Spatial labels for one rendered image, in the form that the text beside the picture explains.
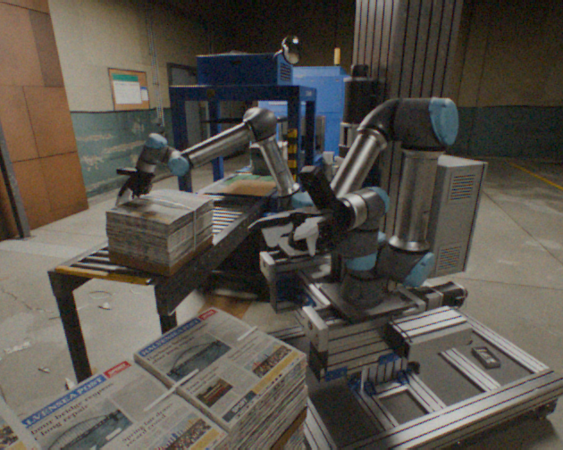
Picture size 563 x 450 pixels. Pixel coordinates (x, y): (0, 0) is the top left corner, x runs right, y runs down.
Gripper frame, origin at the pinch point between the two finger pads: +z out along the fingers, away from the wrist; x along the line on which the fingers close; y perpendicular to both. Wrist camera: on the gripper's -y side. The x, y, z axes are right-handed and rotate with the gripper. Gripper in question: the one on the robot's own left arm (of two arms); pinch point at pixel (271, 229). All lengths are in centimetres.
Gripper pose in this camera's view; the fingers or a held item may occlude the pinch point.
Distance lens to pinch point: 59.3
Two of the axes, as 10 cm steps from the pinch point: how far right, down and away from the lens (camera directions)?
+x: -7.1, -1.2, 7.0
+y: 0.9, 9.6, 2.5
